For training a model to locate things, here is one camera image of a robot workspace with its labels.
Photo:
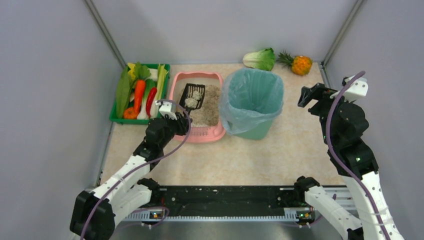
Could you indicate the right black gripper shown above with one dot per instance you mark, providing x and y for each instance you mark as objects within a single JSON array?
[{"x": 318, "y": 98}]

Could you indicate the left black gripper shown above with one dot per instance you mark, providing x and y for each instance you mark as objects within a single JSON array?
[{"x": 180, "y": 120}]

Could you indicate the grey litter clumps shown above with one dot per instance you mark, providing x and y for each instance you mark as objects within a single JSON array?
[{"x": 193, "y": 99}]

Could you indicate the black litter scoop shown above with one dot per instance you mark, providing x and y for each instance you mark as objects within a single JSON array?
[{"x": 189, "y": 87}]

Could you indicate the green trash bin with bag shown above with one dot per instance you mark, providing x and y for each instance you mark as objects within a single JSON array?
[{"x": 250, "y": 100}]

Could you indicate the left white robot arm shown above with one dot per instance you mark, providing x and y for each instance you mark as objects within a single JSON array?
[{"x": 97, "y": 213}]

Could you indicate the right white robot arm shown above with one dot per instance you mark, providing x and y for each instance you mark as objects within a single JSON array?
[{"x": 343, "y": 124}]

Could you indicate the toy pineapple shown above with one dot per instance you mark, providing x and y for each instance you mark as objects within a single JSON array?
[{"x": 299, "y": 65}]

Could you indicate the toy red chili pepper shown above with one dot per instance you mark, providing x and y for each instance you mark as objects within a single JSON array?
[{"x": 150, "y": 99}]

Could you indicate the toy white scallion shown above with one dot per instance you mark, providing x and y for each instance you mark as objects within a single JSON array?
[{"x": 142, "y": 115}]

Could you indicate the toy orange tomato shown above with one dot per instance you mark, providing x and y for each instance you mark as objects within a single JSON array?
[{"x": 130, "y": 113}]

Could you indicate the toy carrot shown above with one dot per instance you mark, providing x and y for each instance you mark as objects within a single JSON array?
[{"x": 138, "y": 94}]

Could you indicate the toy celery stalk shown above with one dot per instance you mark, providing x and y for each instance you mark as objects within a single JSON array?
[{"x": 162, "y": 72}]

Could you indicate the toy bok choy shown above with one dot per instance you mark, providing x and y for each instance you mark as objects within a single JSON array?
[{"x": 264, "y": 59}]

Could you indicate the toy green leaf vegetable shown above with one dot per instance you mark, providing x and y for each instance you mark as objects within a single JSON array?
[{"x": 122, "y": 93}]

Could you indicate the toy yellow corn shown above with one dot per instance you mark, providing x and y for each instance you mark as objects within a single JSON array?
[{"x": 131, "y": 70}]

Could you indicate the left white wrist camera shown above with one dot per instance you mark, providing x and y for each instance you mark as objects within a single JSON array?
[{"x": 167, "y": 109}]

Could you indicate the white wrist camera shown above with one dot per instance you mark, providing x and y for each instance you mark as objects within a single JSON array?
[
  {"x": 357, "y": 90},
  {"x": 167, "y": 109}
]

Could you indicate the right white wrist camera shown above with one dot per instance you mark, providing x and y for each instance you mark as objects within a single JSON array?
[{"x": 357, "y": 90}]

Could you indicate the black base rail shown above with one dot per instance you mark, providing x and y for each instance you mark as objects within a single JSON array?
[{"x": 230, "y": 201}]

